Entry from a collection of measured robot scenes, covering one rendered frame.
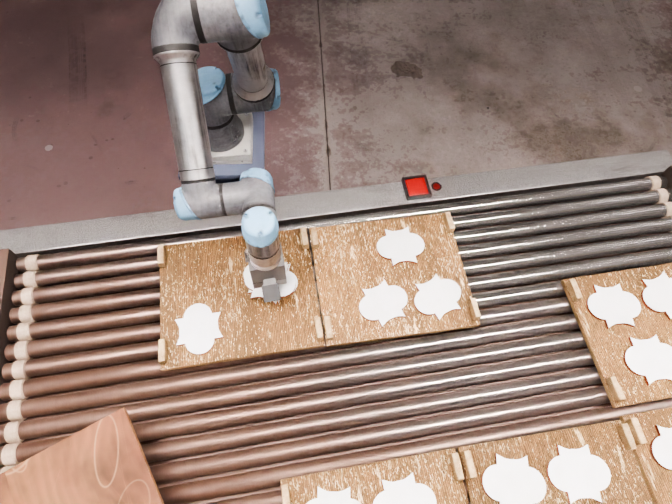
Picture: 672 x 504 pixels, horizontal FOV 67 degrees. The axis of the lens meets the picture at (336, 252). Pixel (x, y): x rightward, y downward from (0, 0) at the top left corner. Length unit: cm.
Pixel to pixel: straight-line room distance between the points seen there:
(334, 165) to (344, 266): 141
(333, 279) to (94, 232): 69
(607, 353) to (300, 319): 80
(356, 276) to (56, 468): 81
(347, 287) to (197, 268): 41
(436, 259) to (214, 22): 82
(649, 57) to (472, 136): 139
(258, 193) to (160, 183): 170
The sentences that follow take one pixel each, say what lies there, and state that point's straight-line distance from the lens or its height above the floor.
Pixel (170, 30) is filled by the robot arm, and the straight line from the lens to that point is 116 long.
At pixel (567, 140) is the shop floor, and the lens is 320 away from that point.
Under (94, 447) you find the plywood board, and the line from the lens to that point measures 124.
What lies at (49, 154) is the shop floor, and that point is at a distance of 312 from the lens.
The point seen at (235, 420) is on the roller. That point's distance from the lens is 130.
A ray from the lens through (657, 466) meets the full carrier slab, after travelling 149.
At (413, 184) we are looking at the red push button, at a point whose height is 93.
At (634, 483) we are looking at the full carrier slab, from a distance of 145.
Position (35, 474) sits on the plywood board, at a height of 104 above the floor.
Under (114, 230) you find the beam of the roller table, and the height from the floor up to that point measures 91.
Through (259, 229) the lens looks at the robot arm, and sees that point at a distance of 106.
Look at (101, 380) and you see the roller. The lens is 141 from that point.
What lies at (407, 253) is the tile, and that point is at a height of 95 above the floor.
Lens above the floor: 219
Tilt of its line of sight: 62 degrees down
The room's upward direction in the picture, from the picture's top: 5 degrees clockwise
